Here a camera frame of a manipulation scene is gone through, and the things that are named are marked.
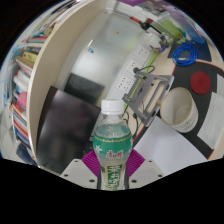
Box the green glass vase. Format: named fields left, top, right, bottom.
left=158, top=14, right=188, bottom=44

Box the white ribbed mug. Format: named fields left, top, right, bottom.
left=156, top=87, right=199, bottom=134

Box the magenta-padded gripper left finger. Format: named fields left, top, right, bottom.
left=59, top=149, right=102, bottom=190

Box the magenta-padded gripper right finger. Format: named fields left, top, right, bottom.
left=126, top=148, right=166, bottom=190

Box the flat round red coaster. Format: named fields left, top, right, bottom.
left=189, top=70, right=212, bottom=95

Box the blank white paper sheet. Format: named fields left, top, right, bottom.
left=132, top=115, right=208, bottom=177

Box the purple water jug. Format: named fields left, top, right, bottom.
left=164, top=3, right=208, bottom=45

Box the grey metal laptop stand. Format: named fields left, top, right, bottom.
left=121, top=70, right=175, bottom=128

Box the blue coiled cable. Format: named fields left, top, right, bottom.
left=171, top=41, right=199, bottom=67

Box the black desk mat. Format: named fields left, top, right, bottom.
left=133, top=61, right=224, bottom=160

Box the small white paper sheet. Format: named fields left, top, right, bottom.
left=196, top=73, right=224, bottom=151

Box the white jar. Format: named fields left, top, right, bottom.
left=146, top=31, right=168, bottom=48

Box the white wall socket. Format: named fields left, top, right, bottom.
left=115, top=74, right=134, bottom=93
left=125, top=59, right=143, bottom=77
left=134, top=44, right=151, bottom=61

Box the shelf unit with books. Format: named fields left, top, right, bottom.
left=0, top=0, right=111, bottom=168

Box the navy blue mouse pad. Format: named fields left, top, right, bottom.
left=167, top=38, right=213, bottom=63

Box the black computer monitor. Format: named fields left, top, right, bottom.
left=34, top=85, right=103, bottom=176

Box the green-labelled clear drink bottle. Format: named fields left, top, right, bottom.
left=92, top=98, right=134, bottom=192

